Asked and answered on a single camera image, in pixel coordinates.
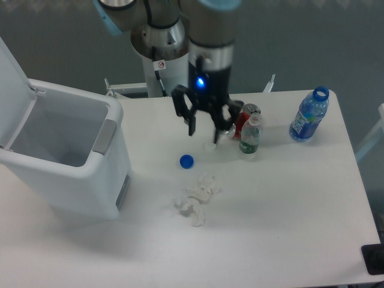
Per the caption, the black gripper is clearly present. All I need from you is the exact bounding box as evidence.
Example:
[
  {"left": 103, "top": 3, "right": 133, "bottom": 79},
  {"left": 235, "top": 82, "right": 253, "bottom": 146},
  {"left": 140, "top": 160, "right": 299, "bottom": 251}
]
[{"left": 172, "top": 55, "right": 244, "bottom": 144}]

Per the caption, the white trash can lid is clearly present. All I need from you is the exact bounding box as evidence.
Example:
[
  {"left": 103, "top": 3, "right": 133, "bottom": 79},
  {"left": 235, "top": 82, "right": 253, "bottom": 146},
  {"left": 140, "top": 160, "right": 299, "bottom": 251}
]
[{"left": 1, "top": 41, "right": 37, "bottom": 148}]

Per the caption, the crushed red soda can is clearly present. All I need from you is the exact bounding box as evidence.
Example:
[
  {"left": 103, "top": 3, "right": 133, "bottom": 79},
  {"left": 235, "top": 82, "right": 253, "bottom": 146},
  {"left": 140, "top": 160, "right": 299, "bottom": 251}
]
[{"left": 226, "top": 103, "right": 261, "bottom": 139}]

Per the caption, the blue bottle cap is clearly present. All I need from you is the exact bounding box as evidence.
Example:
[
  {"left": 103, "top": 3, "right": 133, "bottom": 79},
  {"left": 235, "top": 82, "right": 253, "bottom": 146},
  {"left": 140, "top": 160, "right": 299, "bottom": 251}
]
[{"left": 179, "top": 154, "right": 194, "bottom": 169}]

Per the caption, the white trash can body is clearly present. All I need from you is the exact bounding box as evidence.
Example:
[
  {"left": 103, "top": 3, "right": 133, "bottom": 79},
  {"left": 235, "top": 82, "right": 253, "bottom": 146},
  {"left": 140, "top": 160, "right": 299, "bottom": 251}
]
[{"left": 1, "top": 80, "right": 132, "bottom": 219}]

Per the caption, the small clear green-label bottle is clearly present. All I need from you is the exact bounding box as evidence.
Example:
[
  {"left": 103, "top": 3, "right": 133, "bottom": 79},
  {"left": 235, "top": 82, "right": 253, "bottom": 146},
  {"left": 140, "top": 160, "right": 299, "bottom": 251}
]
[{"left": 239, "top": 112, "right": 262, "bottom": 154}]

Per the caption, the crumpled white tissue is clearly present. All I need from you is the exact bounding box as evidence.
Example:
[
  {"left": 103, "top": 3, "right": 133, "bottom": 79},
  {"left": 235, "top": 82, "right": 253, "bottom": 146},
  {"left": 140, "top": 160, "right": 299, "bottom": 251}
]
[{"left": 173, "top": 173, "right": 220, "bottom": 227}]

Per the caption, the blue plastic drink bottle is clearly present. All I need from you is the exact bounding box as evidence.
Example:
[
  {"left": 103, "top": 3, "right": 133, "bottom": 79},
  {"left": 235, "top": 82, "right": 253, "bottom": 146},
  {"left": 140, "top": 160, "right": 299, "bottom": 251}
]
[{"left": 289, "top": 86, "right": 329, "bottom": 142}]

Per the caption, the white chair part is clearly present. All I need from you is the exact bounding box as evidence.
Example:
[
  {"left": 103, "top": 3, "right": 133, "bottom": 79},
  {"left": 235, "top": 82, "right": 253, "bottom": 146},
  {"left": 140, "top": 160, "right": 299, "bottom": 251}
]
[{"left": 355, "top": 103, "right": 383, "bottom": 163}]

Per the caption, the black device at edge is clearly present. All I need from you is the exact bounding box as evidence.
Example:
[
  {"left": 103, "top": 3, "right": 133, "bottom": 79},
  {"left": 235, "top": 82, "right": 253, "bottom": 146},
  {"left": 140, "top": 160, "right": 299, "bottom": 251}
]
[{"left": 361, "top": 244, "right": 383, "bottom": 275}]

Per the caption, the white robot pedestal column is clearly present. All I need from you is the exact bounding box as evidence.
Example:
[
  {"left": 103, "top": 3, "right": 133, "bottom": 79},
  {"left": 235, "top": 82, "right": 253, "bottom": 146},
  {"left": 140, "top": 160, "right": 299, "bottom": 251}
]
[{"left": 131, "top": 20, "right": 189, "bottom": 98}]

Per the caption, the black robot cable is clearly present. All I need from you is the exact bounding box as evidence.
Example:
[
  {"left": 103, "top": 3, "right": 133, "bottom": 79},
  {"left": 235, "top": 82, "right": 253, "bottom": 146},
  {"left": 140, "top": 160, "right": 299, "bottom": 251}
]
[{"left": 151, "top": 46, "right": 169, "bottom": 97}]

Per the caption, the white metal base frame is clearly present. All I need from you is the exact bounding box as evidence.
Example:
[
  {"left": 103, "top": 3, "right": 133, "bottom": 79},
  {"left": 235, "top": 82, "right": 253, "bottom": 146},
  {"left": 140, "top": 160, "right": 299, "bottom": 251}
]
[{"left": 104, "top": 74, "right": 277, "bottom": 99}]

